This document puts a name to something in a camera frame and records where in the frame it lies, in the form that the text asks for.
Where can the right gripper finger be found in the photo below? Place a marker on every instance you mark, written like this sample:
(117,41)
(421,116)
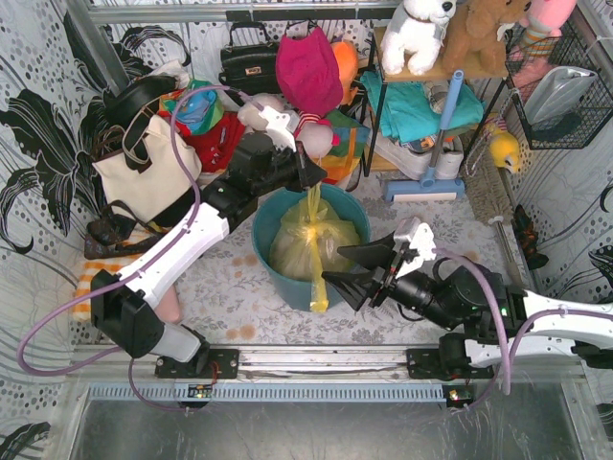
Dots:
(355,288)
(379,253)

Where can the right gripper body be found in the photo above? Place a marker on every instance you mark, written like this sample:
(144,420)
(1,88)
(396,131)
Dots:
(383,279)

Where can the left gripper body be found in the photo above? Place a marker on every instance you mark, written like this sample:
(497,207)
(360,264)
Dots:
(294,169)

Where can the yellow plastic trash bag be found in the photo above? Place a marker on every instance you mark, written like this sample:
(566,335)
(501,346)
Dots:
(306,246)

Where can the light blue floor squeegee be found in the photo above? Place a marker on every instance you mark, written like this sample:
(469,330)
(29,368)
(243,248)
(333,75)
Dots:
(429,187)

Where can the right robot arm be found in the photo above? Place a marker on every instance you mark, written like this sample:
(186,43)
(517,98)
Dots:
(487,324)

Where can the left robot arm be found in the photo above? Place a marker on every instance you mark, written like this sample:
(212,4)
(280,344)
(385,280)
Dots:
(123,305)

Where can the red fabric bag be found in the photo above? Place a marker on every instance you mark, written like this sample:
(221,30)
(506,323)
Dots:
(216,147)

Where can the rainbow striped fabric bag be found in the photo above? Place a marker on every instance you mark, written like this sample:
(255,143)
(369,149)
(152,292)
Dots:
(345,156)

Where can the cream canvas tote bag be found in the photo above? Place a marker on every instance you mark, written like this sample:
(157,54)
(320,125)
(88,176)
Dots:
(161,188)

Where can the colourful cartoon fabric bag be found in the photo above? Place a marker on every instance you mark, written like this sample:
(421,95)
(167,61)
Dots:
(198,115)

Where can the magenta fabric bag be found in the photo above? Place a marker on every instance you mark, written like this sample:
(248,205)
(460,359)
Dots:
(307,73)

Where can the pink round plush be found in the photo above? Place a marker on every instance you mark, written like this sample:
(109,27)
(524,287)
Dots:
(318,139)

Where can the white fluffy plush sheep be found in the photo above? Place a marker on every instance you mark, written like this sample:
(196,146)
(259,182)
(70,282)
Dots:
(249,115)

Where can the wooden shelf rack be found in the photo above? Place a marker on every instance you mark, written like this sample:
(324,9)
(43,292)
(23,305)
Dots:
(473,70)

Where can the black leather handbag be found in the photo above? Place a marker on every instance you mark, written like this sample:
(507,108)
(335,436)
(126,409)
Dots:
(250,68)

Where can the teal folded cloth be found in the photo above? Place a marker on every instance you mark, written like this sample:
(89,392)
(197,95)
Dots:
(407,116)

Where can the orange plush toy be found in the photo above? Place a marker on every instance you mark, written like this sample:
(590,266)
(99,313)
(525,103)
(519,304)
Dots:
(347,61)

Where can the white sneaker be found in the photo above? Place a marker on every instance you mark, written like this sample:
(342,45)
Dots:
(450,159)

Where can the dark patterned cloth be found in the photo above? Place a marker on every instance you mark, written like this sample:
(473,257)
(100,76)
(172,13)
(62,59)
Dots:
(526,236)

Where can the black round hat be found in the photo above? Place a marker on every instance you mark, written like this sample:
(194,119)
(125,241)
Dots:
(121,109)

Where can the yellow plush duck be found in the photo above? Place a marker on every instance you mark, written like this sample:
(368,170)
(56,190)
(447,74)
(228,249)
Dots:
(503,146)

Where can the pink foam roller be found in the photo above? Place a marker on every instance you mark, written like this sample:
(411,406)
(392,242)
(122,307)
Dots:
(169,309)

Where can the white plush dog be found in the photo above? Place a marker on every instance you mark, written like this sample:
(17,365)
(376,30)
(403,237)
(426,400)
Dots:
(414,36)

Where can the brown teddy bear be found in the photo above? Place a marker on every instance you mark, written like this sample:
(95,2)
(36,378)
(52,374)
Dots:
(474,29)

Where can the orange checkered cloth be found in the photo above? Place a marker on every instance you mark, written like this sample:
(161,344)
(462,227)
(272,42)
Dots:
(82,311)

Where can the silver foil pouch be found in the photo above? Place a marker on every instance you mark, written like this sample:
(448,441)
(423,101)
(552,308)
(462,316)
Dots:
(558,92)

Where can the pink plush toy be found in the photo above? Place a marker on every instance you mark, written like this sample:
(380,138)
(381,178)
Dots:
(544,19)

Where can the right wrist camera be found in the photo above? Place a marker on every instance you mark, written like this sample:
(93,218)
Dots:
(414,242)

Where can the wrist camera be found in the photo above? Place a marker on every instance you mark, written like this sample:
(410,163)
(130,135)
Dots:
(414,242)
(280,127)

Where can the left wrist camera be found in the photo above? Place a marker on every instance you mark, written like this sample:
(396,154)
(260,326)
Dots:
(280,127)

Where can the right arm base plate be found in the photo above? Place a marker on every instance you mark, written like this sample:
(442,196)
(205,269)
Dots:
(428,364)

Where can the long handled brush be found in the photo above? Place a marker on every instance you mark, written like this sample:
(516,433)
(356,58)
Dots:
(491,205)

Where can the brown leather strap bag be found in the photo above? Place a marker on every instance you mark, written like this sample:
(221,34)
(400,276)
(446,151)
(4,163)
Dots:
(107,237)

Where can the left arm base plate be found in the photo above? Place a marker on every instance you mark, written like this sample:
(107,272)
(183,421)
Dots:
(216,363)

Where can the black wire basket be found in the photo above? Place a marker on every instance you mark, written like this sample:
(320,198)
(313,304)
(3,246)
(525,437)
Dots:
(576,129)

